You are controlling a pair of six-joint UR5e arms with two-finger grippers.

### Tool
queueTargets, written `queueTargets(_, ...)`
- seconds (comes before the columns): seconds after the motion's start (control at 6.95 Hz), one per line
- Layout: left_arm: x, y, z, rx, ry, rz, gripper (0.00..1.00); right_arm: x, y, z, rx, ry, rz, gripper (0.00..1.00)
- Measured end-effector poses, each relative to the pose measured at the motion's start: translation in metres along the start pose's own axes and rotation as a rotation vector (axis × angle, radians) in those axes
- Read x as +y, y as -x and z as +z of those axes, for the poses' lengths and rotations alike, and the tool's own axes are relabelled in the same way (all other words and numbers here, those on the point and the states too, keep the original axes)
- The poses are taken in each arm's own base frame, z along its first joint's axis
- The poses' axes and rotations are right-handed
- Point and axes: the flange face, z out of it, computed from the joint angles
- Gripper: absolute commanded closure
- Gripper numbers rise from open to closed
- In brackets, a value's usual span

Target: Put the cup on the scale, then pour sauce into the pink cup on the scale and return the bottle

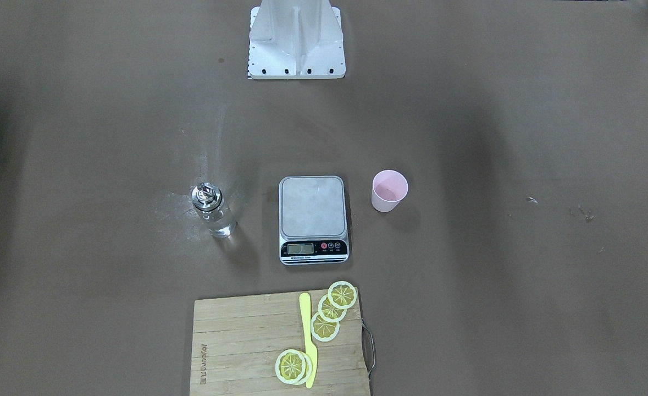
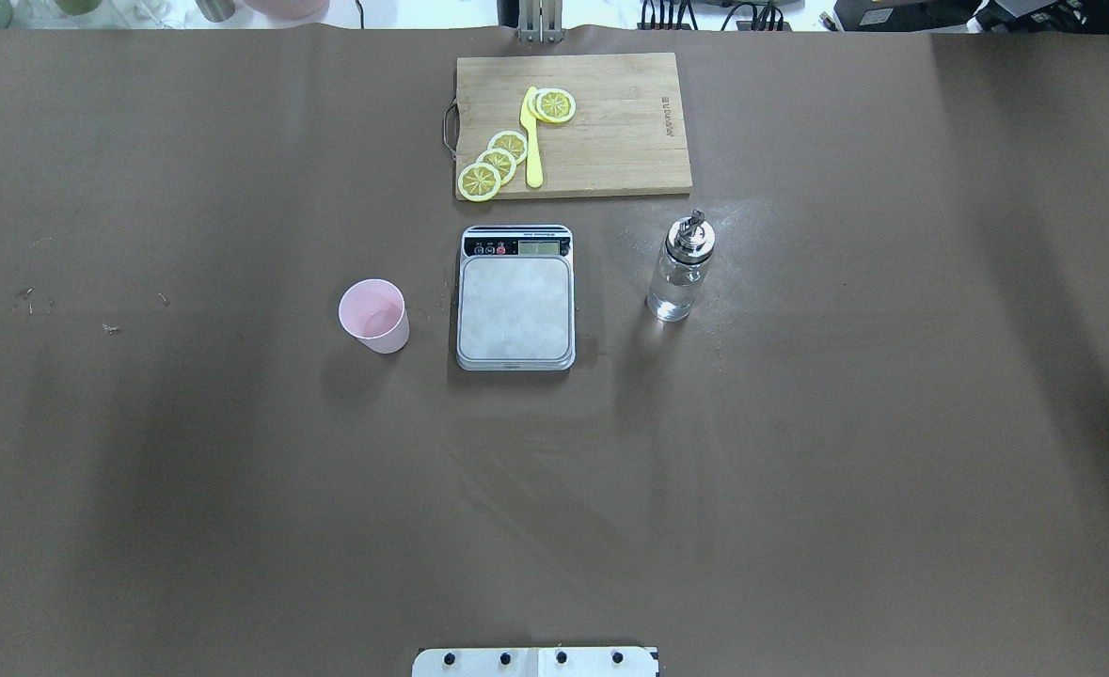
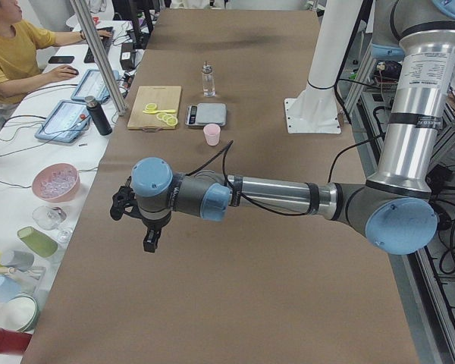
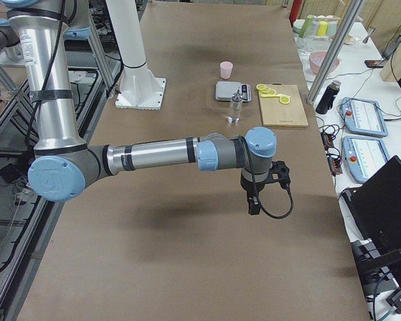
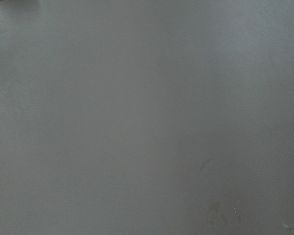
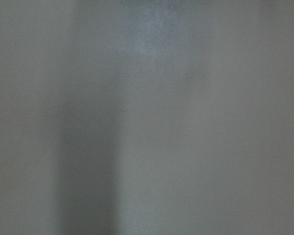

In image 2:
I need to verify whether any lemon slice row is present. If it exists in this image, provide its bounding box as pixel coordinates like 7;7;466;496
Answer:
488;130;529;163
455;162;502;202
477;146;518;186

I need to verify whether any wooden cutting board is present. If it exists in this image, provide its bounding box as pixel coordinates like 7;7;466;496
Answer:
454;53;693;200

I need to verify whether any lemon slice near knife tip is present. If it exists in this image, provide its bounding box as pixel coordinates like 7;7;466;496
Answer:
528;88;578;124

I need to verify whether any yellow plastic knife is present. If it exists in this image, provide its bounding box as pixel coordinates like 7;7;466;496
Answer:
519;87;545;189

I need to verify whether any digital kitchen scale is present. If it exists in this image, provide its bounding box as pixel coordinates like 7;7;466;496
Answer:
454;224;577;371

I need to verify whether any glass sauce bottle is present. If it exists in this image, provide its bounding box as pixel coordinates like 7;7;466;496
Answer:
647;210;716;323

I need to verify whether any lemon slice middle row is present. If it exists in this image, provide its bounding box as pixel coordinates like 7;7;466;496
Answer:
477;146;518;186

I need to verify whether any pink plastic cup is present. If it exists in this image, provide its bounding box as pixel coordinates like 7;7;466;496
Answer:
338;277;409;354

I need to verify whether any lemon slice upper row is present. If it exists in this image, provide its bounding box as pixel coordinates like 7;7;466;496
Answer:
488;130;529;163

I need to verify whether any lemon slice lower row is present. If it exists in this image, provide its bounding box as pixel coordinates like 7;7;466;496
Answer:
455;162;502;202

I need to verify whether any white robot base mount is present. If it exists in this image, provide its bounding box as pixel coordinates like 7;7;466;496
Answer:
411;646;661;676

